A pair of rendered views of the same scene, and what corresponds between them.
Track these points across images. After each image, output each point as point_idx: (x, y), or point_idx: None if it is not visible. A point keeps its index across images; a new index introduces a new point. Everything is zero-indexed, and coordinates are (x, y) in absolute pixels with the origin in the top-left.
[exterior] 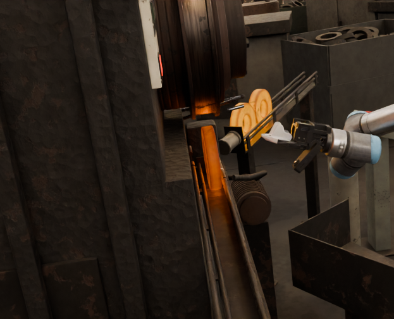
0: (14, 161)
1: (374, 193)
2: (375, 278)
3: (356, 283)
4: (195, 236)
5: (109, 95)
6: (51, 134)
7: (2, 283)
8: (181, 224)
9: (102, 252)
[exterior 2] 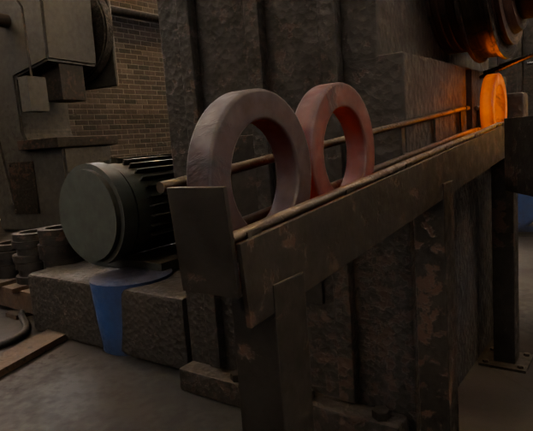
0: (262, 33)
1: None
2: None
3: None
4: (399, 115)
5: None
6: (292, 10)
7: (244, 145)
8: (388, 101)
9: None
